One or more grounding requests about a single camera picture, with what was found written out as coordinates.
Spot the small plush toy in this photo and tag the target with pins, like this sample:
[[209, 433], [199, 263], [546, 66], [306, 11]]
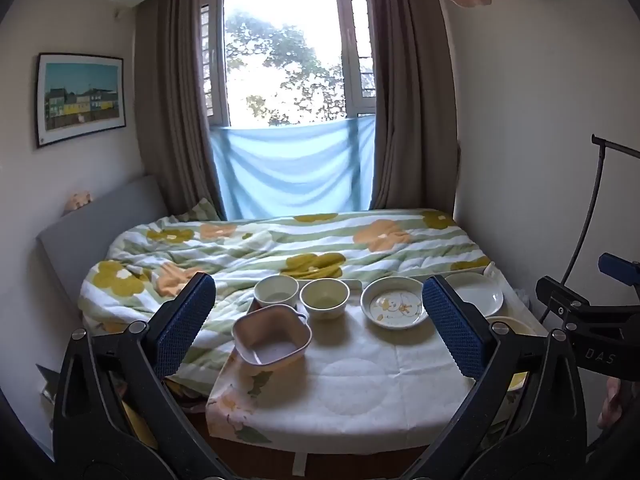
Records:
[[80, 199]]

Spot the white tray table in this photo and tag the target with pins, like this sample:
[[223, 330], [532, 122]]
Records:
[[354, 285]]

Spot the pink square baking dish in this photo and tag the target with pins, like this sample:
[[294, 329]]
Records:
[[272, 347]]

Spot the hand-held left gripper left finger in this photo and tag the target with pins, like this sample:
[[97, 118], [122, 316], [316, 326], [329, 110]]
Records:
[[182, 325]]

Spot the grey headboard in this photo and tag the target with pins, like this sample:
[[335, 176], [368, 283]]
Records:
[[90, 240]]

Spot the green floral pillow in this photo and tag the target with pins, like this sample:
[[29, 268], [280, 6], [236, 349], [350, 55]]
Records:
[[202, 210]]

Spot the floral tablecloth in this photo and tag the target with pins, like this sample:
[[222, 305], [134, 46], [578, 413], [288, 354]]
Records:
[[350, 375]]

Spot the light blue cloth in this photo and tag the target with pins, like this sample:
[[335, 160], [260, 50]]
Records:
[[290, 170]]

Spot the cream ceramic bowl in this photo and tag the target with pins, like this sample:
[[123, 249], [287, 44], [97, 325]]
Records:
[[325, 300]]

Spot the duck print plate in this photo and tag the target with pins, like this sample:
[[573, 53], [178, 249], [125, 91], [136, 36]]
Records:
[[395, 305]]

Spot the cream rimmed plate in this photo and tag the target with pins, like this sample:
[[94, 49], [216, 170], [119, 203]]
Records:
[[507, 322]]

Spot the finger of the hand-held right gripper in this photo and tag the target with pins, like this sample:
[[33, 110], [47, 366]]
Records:
[[562, 300], [620, 267]]

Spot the floral striped blanket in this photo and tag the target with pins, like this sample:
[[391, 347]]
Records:
[[250, 245]]

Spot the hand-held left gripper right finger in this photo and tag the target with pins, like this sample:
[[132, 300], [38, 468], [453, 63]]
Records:
[[455, 330]]

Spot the black gooseneck stand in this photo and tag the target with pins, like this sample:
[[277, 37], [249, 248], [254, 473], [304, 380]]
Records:
[[620, 148]]

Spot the dark patterned bed sheet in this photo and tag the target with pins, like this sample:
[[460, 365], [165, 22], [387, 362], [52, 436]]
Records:
[[187, 391]]

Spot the white ceramic bowl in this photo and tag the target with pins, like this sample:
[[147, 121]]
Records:
[[275, 292]]

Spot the white framed window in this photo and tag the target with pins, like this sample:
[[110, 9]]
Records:
[[280, 60]]

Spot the framed houses picture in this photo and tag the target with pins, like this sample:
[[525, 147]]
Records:
[[80, 97]]

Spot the plain white plate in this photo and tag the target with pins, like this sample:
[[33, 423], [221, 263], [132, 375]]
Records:
[[475, 292]]

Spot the yellow cloth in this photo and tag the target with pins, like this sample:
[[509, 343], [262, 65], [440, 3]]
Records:
[[135, 422]]

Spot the person's right hand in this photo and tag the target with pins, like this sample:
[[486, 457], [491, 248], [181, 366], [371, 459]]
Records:
[[617, 402]]

